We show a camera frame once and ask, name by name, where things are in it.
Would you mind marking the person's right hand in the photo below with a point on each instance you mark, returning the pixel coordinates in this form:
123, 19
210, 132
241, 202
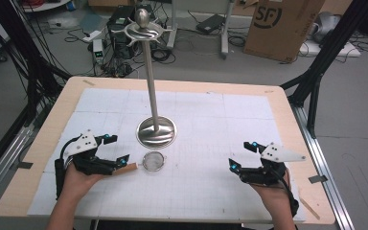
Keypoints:
273, 193

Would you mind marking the brown cardboard box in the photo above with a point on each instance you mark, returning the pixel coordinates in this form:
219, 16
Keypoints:
278, 32

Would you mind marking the black tape piece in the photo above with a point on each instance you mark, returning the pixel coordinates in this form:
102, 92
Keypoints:
317, 179
24, 165

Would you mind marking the black computer case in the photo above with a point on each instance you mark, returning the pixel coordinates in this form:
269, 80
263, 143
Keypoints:
121, 22

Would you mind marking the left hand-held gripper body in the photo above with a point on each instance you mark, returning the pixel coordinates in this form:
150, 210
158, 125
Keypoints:
82, 145

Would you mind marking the white device with green display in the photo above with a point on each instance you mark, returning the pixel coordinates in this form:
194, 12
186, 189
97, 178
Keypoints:
98, 51

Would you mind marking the white power strip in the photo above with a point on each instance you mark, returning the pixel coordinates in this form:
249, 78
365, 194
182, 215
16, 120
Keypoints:
92, 35

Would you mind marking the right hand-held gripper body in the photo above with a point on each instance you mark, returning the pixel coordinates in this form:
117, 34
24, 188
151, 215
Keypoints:
278, 153

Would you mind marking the white stand leg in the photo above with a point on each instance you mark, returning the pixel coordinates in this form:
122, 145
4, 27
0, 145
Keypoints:
226, 35
172, 28

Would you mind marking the flat black box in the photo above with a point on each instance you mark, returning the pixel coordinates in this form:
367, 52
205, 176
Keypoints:
210, 24

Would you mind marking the person's left hand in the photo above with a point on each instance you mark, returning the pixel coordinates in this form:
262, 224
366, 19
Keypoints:
76, 182

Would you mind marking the aluminium rail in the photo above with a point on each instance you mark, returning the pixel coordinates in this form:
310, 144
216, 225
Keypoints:
326, 172
3, 163

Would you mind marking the white grid mat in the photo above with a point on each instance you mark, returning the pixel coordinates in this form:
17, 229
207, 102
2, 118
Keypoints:
204, 127

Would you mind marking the grey rounded object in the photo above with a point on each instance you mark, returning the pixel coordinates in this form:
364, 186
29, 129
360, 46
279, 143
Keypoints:
327, 24

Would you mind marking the tall metal hanging stand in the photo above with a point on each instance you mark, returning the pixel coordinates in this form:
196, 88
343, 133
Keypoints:
156, 137

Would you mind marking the thin wooden stick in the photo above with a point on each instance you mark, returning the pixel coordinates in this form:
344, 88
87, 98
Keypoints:
310, 208

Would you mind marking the white round table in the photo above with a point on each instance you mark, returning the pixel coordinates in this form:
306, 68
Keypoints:
44, 4

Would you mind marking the flat white board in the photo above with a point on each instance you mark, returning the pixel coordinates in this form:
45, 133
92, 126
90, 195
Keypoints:
329, 50

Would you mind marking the black metal frame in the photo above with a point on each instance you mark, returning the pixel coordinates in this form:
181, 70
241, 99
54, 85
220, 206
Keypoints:
28, 57
319, 70

